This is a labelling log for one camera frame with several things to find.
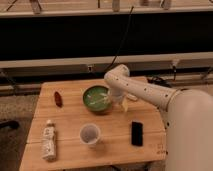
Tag clear plastic cup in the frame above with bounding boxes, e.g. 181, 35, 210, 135
79, 123, 101, 147

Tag small dark red object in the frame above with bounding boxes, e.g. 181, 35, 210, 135
54, 91, 63, 107

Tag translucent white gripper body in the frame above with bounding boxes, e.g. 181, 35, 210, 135
110, 90, 128, 112

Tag black object on floor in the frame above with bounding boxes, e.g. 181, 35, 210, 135
0, 120, 19, 129

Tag black rectangular block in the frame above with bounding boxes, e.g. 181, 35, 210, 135
131, 122, 143, 146

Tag tangled cables beside table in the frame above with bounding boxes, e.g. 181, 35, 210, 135
146, 75, 174, 88

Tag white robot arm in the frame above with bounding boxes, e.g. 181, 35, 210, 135
104, 64, 213, 171

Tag black hanging cable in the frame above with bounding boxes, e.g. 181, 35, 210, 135
102, 5, 135, 73

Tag green ceramic bowl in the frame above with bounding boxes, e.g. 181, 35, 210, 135
83, 85, 112, 112

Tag white labelled plastic bottle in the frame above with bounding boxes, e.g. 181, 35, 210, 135
42, 120, 56, 161

